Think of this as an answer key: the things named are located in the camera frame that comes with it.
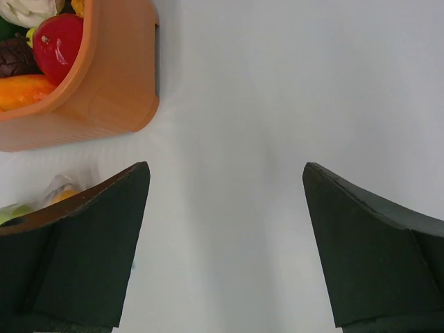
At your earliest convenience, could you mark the red fake apple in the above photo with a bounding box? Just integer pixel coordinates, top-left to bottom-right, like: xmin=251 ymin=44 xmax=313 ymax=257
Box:
xmin=32 ymin=13 xmax=83 ymax=85

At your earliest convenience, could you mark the orange plastic basket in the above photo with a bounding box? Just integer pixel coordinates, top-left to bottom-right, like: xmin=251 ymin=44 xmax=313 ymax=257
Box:
xmin=1 ymin=0 xmax=160 ymax=152

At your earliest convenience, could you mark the orange fake orange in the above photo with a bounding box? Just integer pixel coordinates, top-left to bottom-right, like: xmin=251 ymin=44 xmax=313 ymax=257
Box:
xmin=49 ymin=188 xmax=79 ymax=205

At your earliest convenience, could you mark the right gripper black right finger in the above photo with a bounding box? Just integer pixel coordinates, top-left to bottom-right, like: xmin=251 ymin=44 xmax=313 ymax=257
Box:
xmin=302 ymin=162 xmax=443 ymax=332

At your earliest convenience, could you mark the clear zip top bag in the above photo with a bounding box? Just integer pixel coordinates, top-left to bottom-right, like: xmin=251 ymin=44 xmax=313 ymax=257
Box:
xmin=1 ymin=166 xmax=100 ymax=227

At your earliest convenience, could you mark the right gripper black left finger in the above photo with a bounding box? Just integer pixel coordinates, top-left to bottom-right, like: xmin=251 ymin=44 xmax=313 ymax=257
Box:
xmin=1 ymin=162 xmax=151 ymax=332

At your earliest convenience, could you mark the light green fake fruit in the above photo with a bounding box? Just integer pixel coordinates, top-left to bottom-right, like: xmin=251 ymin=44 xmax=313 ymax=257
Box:
xmin=0 ymin=204 xmax=33 ymax=225

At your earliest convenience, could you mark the dark purple fake fruit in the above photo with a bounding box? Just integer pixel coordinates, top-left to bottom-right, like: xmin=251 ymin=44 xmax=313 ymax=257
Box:
xmin=0 ymin=33 xmax=42 ymax=78

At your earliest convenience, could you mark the orange fake mango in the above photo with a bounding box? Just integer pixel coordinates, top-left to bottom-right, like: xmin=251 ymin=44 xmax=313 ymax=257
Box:
xmin=0 ymin=74 xmax=57 ymax=112

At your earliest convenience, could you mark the white green fake cabbage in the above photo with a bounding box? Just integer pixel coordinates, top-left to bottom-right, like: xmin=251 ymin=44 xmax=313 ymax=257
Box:
xmin=1 ymin=0 xmax=65 ymax=28

